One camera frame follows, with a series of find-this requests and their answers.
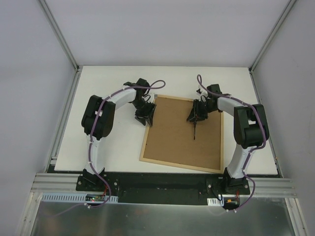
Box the red handled screwdriver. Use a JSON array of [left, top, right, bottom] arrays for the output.
[[193, 120, 197, 140]]

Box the wooden picture frame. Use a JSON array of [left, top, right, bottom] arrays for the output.
[[140, 95, 224, 174]]

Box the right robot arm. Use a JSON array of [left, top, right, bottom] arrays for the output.
[[187, 84, 269, 194]]

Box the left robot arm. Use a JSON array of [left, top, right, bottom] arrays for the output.
[[81, 78, 166, 191]]

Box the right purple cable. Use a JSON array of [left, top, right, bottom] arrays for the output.
[[196, 74, 268, 217]]

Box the purple cable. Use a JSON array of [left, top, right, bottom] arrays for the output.
[[196, 74, 268, 217], [49, 80, 165, 217]]

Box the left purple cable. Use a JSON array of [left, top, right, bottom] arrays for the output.
[[49, 80, 165, 217]]

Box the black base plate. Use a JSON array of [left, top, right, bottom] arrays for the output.
[[76, 172, 250, 206]]

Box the right white cable duct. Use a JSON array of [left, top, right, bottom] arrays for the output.
[[207, 198, 224, 207]]

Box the white cable duct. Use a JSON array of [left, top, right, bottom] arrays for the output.
[[207, 198, 224, 207], [41, 193, 119, 204]]

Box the left white cable duct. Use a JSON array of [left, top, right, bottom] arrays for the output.
[[41, 193, 119, 204]]

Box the aluminium rail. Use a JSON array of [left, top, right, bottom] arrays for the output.
[[31, 173, 80, 193]]

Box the left aluminium corner post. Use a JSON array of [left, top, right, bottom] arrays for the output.
[[37, 0, 79, 71]]

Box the aluminium corner post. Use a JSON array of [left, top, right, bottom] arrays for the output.
[[249, 0, 298, 74], [37, 0, 79, 71]]

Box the right aluminium corner post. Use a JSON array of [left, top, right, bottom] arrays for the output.
[[249, 0, 298, 74]]

